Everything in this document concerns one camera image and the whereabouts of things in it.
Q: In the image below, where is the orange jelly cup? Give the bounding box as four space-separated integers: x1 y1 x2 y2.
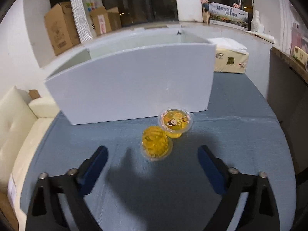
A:
141 126 173 161

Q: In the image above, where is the printed lid jelly cup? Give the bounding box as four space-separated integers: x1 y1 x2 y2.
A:
158 108 193 139

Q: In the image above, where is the cream sofa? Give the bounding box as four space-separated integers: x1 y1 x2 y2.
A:
1 87 59 230

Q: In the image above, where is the dark wooden cabinet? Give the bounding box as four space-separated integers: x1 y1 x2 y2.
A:
267 51 307 174

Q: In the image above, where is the tissue box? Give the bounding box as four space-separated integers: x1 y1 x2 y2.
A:
207 38 249 74

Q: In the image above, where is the white storage box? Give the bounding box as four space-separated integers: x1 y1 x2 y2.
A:
45 28 216 125

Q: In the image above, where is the green white box on cabinet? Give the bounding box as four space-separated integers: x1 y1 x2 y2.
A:
291 45 308 70

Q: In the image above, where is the white bottle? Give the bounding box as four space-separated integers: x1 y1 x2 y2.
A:
251 10 264 33

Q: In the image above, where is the large cardboard box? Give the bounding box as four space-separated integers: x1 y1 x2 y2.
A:
44 2 80 56

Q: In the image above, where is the small cardboard box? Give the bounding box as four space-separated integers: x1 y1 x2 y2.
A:
90 6 122 35

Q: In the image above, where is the printed landscape carton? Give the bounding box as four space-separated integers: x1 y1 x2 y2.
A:
209 3 249 31

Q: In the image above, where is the white dotted paper bag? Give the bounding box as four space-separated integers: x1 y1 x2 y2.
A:
70 0 103 43

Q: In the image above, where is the white foam box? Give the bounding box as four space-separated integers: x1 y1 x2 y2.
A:
176 0 203 23

